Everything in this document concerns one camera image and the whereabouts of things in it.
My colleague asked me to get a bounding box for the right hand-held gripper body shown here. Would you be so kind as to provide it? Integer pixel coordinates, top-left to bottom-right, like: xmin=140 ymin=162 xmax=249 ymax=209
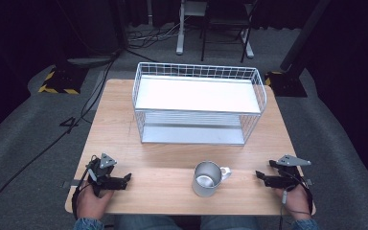
xmin=267 ymin=154 xmax=312 ymax=190

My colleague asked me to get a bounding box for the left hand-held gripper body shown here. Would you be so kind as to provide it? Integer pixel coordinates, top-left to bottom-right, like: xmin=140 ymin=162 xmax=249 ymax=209
xmin=85 ymin=152 xmax=120 ymax=197

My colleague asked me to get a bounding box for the person's right hand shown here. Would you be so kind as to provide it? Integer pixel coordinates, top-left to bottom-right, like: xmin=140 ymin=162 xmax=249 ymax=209
xmin=274 ymin=184 xmax=312 ymax=221

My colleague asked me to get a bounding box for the person's left hand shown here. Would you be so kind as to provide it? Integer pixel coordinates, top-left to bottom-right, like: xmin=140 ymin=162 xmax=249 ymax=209
xmin=76 ymin=182 xmax=115 ymax=221

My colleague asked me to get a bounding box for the silver metal cup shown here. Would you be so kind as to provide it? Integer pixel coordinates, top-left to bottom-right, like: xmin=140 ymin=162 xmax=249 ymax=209
xmin=191 ymin=160 xmax=233 ymax=198

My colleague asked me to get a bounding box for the white metal stand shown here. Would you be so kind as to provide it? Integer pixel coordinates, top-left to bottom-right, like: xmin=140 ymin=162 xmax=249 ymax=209
xmin=175 ymin=0 xmax=255 ymax=59

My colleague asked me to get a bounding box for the long black floor cable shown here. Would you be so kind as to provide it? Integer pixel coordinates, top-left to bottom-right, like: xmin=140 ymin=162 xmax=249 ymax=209
xmin=0 ymin=52 xmax=120 ymax=223

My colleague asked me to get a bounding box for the black yellow striped base plate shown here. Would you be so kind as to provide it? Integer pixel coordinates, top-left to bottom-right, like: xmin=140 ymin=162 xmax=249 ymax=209
xmin=37 ymin=64 xmax=89 ymax=96
xmin=264 ymin=70 xmax=309 ymax=98

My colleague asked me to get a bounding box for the white wire shelf rack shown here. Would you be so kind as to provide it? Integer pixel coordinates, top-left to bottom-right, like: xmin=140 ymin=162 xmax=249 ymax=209
xmin=131 ymin=61 xmax=268 ymax=147

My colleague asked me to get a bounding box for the black slanted post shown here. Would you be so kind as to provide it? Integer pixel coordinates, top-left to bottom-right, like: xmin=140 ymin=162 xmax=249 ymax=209
xmin=279 ymin=0 xmax=334 ymax=73

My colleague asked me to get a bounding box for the bundle of floor cables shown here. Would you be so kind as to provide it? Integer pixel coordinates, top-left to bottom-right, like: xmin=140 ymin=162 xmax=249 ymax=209
xmin=126 ymin=24 xmax=186 ymax=43

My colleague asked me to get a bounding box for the black metal frame stand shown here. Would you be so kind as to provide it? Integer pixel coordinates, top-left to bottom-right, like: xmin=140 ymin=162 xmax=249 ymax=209
xmin=199 ymin=0 xmax=259 ymax=64

